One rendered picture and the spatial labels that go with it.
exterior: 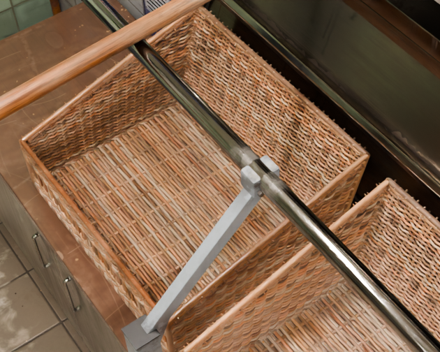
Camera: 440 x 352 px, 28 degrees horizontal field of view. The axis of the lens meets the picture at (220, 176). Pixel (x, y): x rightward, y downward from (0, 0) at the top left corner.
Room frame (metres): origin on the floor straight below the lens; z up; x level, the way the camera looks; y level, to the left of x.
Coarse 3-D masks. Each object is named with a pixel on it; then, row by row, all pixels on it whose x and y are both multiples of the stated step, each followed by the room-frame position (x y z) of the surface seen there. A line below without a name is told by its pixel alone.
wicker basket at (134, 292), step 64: (128, 64) 1.36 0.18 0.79; (192, 64) 1.43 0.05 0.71; (256, 64) 1.28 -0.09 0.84; (64, 128) 1.26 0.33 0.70; (128, 128) 1.35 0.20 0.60; (192, 128) 1.34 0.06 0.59; (256, 128) 1.23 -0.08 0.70; (320, 128) 1.11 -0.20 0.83; (64, 192) 1.07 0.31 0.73; (128, 192) 1.17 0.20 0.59; (192, 192) 1.16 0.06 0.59; (320, 192) 0.96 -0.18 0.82; (128, 256) 1.00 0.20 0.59; (256, 256) 0.88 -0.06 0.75; (192, 320) 0.79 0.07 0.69
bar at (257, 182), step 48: (96, 0) 1.11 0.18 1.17; (144, 48) 0.99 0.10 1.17; (192, 96) 0.88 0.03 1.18; (240, 144) 0.79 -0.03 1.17; (240, 192) 0.74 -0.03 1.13; (288, 192) 0.70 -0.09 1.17; (336, 240) 0.62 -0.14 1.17; (384, 288) 0.54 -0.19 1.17; (144, 336) 0.62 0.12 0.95; (432, 336) 0.48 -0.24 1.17
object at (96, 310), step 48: (0, 48) 1.66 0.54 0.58; (48, 48) 1.65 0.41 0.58; (48, 96) 1.48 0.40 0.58; (0, 144) 1.34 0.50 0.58; (0, 192) 1.35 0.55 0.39; (48, 240) 1.06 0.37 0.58; (48, 288) 1.23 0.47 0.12; (96, 288) 0.93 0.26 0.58; (192, 288) 0.92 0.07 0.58; (96, 336) 0.96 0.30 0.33
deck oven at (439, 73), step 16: (352, 0) 1.13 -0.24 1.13; (368, 16) 1.09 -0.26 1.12; (256, 32) 1.36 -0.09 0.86; (384, 32) 1.06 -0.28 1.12; (400, 32) 1.03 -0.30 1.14; (272, 48) 1.31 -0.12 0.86; (416, 48) 1.00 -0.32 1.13; (288, 64) 1.26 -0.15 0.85; (432, 64) 0.97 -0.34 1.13; (416, 176) 0.95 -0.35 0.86; (432, 192) 0.92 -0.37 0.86
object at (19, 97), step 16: (176, 0) 1.06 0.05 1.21; (192, 0) 1.06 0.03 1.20; (208, 0) 1.08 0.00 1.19; (144, 16) 1.03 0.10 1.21; (160, 16) 1.03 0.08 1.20; (176, 16) 1.04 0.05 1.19; (128, 32) 1.00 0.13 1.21; (144, 32) 1.00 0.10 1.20; (96, 48) 0.96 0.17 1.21; (112, 48) 0.97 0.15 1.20; (64, 64) 0.93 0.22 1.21; (80, 64) 0.94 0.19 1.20; (96, 64) 0.95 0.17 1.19; (32, 80) 0.90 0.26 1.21; (48, 80) 0.91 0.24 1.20; (64, 80) 0.92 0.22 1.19; (0, 96) 0.88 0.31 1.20; (16, 96) 0.88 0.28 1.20; (32, 96) 0.88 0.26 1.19; (0, 112) 0.85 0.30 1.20
